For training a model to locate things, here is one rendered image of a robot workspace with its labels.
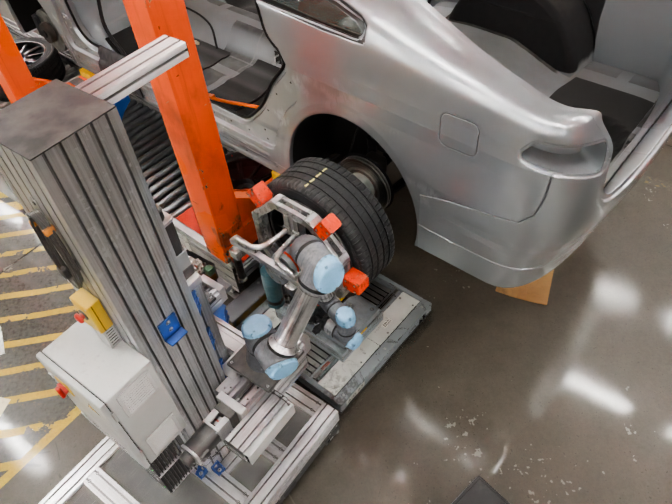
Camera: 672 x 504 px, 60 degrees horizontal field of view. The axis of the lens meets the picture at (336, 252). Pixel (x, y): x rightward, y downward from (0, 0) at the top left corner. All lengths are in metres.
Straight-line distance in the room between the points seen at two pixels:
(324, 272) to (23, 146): 0.92
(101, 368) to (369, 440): 1.52
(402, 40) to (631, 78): 1.87
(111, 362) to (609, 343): 2.60
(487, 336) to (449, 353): 0.25
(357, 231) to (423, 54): 0.75
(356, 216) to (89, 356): 1.16
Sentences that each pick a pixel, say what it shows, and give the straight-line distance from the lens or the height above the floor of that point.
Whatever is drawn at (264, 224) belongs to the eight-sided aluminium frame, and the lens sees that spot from 2.81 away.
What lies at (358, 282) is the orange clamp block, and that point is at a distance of 2.48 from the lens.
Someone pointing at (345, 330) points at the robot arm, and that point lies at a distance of 2.26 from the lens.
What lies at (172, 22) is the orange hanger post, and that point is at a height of 1.82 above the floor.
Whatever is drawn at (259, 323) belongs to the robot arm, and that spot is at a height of 1.05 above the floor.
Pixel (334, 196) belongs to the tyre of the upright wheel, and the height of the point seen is 1.16.
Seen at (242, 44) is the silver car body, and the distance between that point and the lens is 4.29.
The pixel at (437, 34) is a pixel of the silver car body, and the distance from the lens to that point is 2.28.
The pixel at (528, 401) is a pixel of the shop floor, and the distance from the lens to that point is 3.26.
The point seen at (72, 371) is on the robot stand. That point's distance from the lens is 2.08.
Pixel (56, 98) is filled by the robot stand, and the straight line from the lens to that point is 1.68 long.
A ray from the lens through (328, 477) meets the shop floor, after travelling 3.02.
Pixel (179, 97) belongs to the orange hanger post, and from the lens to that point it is 2.51.
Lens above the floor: 2.81
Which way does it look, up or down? 48 degrees down
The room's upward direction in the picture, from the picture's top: 6 degrees counter-clockwise
